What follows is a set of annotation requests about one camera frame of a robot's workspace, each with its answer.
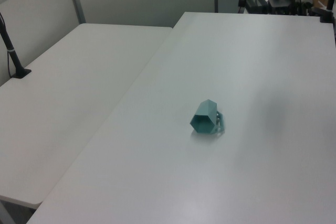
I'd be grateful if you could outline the white side table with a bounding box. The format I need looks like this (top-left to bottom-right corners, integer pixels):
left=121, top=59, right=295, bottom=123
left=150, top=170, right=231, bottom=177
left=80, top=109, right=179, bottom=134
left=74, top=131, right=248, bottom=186
left=0, top=23, right=174, bottom=207

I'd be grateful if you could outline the black camera stand pole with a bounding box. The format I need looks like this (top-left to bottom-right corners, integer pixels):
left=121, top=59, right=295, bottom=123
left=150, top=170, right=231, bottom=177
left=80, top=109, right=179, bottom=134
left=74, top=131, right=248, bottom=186
left=0, top=11, right=32, bottom=79

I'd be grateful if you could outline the light teal block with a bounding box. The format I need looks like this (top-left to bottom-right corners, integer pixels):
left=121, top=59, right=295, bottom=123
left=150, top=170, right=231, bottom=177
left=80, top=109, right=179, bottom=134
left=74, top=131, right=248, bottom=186
left=190, top=99, right=226, bottom=135

